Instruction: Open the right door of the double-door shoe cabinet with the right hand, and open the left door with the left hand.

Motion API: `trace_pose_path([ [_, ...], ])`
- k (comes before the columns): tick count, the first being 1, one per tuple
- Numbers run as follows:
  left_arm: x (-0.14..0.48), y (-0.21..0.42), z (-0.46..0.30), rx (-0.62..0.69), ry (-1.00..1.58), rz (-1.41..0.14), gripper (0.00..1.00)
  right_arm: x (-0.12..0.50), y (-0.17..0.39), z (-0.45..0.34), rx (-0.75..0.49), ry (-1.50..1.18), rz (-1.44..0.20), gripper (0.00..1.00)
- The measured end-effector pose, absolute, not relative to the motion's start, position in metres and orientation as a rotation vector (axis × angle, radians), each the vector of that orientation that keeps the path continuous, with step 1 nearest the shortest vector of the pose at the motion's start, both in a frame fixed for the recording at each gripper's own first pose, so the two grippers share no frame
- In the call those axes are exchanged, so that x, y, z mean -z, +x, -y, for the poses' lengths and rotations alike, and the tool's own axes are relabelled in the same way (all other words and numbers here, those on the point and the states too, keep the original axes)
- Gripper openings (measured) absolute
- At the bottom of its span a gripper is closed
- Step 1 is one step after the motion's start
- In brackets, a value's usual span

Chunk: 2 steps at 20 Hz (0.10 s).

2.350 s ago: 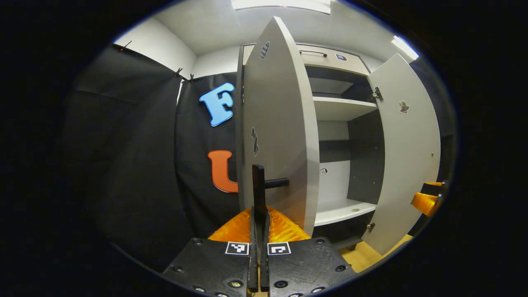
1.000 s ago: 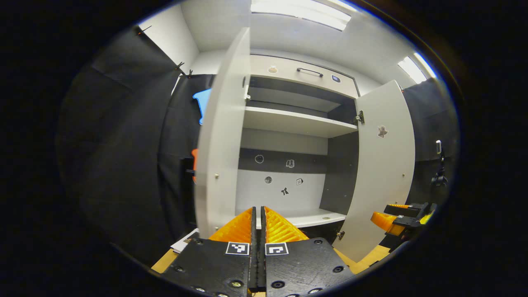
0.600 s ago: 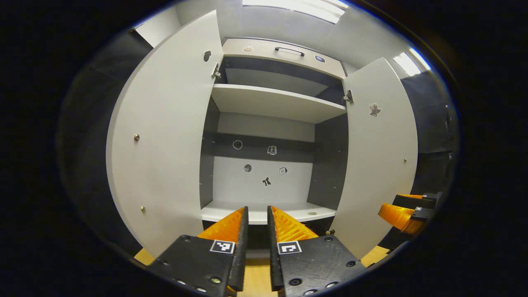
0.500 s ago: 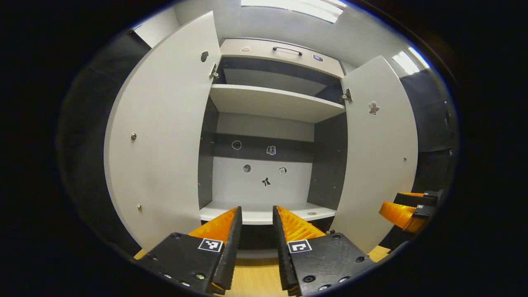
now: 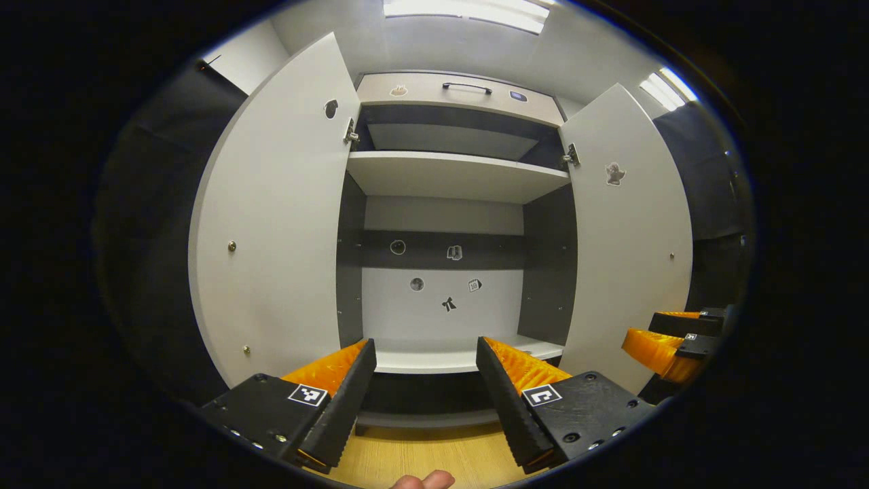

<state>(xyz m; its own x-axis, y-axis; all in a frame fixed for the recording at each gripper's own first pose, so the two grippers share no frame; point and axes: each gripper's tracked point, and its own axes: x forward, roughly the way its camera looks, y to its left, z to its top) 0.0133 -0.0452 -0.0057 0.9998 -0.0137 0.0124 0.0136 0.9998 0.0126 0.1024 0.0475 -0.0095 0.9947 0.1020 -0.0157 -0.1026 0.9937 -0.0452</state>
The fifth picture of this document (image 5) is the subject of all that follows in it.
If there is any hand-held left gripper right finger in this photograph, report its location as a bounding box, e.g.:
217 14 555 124
475 336 656 474

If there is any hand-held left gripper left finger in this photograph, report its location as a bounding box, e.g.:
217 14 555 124
200 338 377 474

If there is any beige cabinet door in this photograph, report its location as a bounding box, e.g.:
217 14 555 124
558 83 695 396
189 32 362 388

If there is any beige double-door shoe cabinet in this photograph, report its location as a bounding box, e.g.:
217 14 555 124
189 32 695 430

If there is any white bottom cabinet shelf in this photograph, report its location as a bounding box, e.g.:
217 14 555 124
370 334 566 374

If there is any white cabinet shelf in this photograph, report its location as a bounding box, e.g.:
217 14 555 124
370 334 566 374
346 151 571 204

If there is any white upper cabinet shelf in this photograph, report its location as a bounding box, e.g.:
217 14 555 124
346 151 571 204

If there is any beige cabinet drawer front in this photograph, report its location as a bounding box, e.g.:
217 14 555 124
355 72 566 128

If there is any small ceiling light panel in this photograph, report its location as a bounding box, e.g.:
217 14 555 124
638 67 699 111

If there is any long ceiling light panel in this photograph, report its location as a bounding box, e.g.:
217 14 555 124
382 0 551 35

